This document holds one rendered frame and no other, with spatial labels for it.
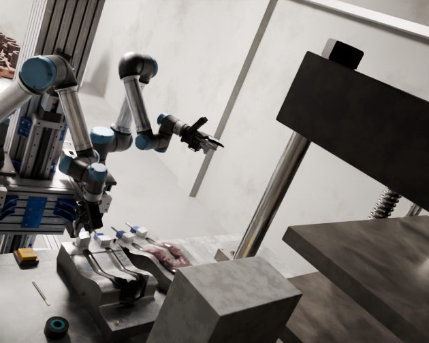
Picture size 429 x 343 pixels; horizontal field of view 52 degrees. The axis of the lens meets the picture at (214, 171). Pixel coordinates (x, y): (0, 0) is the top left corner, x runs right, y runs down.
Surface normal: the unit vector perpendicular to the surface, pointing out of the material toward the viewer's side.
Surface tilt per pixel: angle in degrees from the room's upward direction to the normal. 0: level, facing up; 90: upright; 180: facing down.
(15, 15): 90
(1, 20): 90
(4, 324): 0
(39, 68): 84
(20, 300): 0
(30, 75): 84
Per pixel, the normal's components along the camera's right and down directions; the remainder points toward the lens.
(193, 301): -0.71, -0.04
